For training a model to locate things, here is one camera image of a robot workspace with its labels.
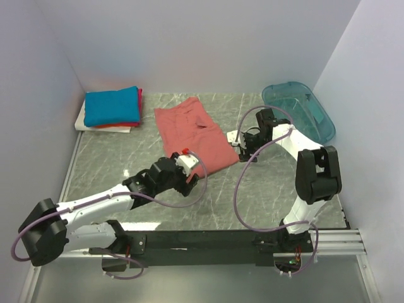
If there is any salmon pink t shirt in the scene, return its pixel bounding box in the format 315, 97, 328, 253
154, 97, 239, 174

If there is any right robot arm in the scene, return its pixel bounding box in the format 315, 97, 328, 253
228, 105, 342, 252

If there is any folded blue t shirt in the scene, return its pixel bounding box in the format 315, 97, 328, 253
84, 86, 140, 128

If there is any teal plastic bin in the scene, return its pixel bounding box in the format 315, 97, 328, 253
261, 81, 336, 145

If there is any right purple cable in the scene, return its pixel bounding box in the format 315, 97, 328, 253
233, 105, 319, 276

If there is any aluminium frame rail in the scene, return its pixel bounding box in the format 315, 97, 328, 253
18, 132, 379, 303

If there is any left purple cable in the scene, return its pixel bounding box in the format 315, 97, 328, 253
11, 149, 209, 280

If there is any black base beam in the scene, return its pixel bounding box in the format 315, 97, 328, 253
106, 230, 313, 267

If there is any folded orange t shirt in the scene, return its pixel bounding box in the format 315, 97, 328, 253
95, 123, 132, 129

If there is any white board under stack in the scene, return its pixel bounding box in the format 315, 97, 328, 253
74, 102, 131, 133

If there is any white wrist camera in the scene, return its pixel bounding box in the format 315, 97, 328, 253
175, 148, 199, 176
226, 130, 246, 148

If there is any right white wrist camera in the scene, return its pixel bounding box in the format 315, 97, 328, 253
226, 130, 246, 148

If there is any folded magenta t shirt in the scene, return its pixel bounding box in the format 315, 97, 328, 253
121, 88, 143, 127

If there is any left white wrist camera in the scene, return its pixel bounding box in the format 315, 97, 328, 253
175, 148, 199, 176

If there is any purple cable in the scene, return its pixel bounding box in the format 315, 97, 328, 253
11, 149, 209, 280
233, 105, 319, 276

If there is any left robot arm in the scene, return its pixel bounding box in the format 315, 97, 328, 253
11, 153, 207, 266

